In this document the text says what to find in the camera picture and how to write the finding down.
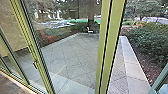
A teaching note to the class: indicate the pale low stone structure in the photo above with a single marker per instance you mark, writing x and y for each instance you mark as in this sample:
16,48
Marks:
55,24

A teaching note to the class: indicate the dark tree trunk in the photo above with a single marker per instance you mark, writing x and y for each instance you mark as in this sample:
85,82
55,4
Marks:
91,13

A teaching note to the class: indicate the outdoor green shrub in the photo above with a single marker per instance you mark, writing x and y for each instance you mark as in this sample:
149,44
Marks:
60,33
150,36

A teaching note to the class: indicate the green framed glass wall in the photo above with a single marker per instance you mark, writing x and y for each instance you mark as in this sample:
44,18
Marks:
28,33

